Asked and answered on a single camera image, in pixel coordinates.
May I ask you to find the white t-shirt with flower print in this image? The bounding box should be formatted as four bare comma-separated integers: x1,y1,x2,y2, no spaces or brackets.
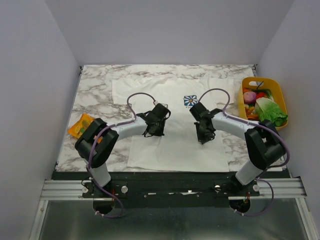
112,76,234,172

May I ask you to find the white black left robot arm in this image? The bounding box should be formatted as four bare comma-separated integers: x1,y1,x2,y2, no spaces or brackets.
74,103,171,198

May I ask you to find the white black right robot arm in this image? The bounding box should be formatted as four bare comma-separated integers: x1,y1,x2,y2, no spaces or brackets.
189,102,290,196

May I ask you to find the purple toy onion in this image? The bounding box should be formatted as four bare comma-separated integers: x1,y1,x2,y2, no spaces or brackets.
243,91,257,105

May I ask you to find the green toy cabbage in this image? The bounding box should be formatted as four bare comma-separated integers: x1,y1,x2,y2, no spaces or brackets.
254,97,288,127

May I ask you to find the red toy tomato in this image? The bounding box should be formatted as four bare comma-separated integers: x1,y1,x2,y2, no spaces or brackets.
256,92,268,99

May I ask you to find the yellow plastic basket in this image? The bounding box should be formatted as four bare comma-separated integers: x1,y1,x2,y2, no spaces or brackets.
237,77,288,130

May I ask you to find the orange snack bag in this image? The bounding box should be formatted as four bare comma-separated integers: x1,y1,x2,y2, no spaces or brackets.
67,113,94,139

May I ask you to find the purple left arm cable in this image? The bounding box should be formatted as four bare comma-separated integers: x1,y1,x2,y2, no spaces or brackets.
86,92,158,218

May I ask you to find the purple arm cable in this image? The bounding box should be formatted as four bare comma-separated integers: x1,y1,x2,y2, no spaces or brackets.
197,88,291,217
86,92,158,218

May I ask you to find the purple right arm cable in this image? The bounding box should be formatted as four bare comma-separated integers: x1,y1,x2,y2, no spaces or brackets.
197,88,291,217

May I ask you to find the black mounting base plate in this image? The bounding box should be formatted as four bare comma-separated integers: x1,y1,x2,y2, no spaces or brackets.
51,171,261,208

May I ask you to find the aluminium rail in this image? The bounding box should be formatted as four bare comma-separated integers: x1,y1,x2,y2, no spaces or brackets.
40,178,307,201

